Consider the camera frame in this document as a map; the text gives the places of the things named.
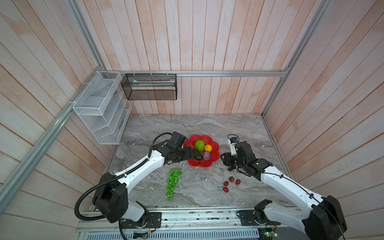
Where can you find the red flower-shaped fruit bowl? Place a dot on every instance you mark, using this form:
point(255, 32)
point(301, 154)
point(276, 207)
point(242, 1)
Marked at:
point(208, 141)

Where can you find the black wire mesh basket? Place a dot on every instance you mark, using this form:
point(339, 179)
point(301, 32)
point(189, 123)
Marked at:
point(140, 87)

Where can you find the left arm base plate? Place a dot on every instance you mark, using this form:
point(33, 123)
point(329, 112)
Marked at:
point(150, 220)

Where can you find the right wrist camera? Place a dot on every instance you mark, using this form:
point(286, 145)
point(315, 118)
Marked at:
point(233, 140)

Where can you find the dark avocado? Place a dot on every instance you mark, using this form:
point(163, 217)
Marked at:
point(197, 155)

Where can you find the bumpy green custard apple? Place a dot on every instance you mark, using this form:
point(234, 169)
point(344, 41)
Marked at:
point(199, 145)

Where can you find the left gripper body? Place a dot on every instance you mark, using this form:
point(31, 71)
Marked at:
point(182, 154)

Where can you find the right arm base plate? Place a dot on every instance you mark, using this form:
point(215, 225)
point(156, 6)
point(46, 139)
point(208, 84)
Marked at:
point(254, 218)

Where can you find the white wire mesh shelf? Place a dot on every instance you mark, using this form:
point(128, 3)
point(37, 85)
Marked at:
point(103, 108)

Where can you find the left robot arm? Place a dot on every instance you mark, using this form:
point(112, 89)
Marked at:
point(111, 193)

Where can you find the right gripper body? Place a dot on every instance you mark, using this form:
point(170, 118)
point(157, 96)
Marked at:
point(230, 159)

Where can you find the yellow lemon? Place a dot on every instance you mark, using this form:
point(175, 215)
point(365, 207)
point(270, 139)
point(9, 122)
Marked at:
point(208, 148)

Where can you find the dark cherry pair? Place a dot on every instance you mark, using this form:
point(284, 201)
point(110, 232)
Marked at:
point(231, 168)

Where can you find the aluminium back rail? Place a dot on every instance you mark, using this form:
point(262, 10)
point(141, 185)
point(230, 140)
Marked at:
point(230, 73)

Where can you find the aluminium frame rail front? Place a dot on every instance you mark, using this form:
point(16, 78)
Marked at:
point(189, 223)

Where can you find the green grape bunch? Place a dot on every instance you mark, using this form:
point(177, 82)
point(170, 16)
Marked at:
point(173, 182)

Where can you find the aluminium left rail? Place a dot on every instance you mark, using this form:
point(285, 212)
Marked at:
point(24, 169)

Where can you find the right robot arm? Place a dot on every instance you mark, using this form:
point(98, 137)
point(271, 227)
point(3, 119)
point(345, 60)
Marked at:
point(318, 217)

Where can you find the purple passion fruit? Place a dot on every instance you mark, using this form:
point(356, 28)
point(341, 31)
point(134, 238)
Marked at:
point(206, 156)

